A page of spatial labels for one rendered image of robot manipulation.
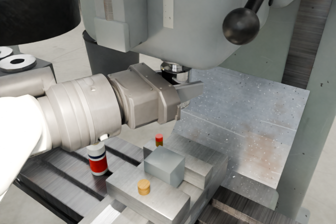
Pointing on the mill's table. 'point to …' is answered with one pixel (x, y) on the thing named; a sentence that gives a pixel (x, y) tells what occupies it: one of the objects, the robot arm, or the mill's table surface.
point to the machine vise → (202, 179)
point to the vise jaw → (122, 173)
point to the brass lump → (143, 187)
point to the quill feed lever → (248, 14)
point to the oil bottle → (97, 158)
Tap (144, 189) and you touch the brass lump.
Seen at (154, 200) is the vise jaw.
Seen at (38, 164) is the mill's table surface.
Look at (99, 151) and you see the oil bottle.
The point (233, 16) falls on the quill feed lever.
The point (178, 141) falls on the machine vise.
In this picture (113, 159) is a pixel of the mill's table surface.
